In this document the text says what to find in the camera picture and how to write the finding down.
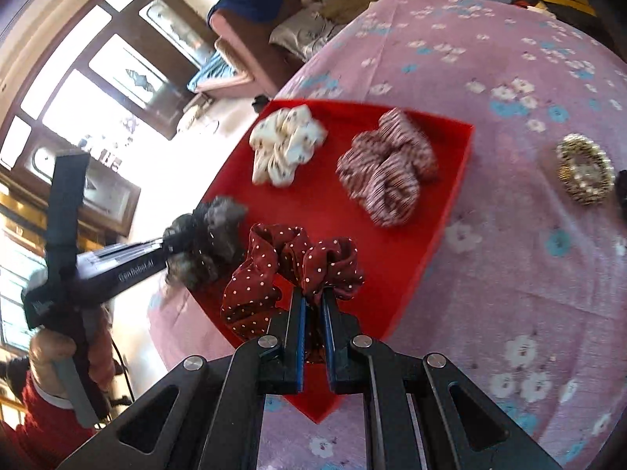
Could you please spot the red white plaid scrunchie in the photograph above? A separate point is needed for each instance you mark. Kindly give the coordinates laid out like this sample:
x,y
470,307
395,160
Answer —
x,y
387,176

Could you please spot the flat yellow black package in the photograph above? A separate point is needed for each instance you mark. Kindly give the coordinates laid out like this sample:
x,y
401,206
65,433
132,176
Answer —
x,y
553,2

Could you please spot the grey black scrunchie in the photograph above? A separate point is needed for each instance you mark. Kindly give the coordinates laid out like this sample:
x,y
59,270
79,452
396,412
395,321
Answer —
x,y
215,235

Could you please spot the white floral scrunchie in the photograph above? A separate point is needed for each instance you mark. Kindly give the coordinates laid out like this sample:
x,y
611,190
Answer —
x,y
284,149

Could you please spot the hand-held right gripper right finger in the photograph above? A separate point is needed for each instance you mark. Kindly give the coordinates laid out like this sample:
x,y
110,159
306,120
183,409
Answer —
x,y
329,347

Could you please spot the brown sofa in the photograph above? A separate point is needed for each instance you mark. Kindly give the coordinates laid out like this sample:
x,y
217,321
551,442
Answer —
x,y
245,44

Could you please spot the person's left forearm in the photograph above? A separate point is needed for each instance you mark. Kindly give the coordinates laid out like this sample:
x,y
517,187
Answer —
x,y
39,431

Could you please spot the light blue cushion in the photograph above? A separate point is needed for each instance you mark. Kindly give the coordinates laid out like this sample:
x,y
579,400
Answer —
x,y
215,73

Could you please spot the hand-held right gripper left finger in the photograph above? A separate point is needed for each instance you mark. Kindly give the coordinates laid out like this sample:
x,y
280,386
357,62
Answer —
x,y
300,342

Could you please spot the pink floral bedsheet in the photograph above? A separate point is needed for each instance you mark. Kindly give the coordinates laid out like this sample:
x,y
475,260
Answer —
x,y
499,284

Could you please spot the pair of black shoes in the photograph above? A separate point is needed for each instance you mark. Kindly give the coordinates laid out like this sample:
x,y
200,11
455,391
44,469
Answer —
x,y
259,105

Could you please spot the wooden glass door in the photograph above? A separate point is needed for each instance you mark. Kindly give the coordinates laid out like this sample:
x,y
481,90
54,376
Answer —
x,y
98,58

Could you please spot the person's left hand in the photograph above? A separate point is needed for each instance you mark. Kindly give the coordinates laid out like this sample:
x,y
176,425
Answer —
x,y
44,352

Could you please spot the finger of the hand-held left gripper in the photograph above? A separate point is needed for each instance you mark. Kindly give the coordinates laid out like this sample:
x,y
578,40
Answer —
x,y
171,245

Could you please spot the dark blue cloth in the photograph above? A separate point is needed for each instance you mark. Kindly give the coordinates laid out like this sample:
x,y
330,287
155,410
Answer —
x,y
250,0

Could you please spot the dark red polka dot scrunchie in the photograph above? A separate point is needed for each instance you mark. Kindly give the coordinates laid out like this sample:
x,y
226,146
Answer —
x,y
254,293

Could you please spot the red tray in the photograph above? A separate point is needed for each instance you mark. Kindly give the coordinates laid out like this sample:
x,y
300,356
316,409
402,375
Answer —
x,y
333,210

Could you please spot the grey floral pillow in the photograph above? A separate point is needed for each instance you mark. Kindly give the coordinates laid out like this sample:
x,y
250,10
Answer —
x,y
303,34

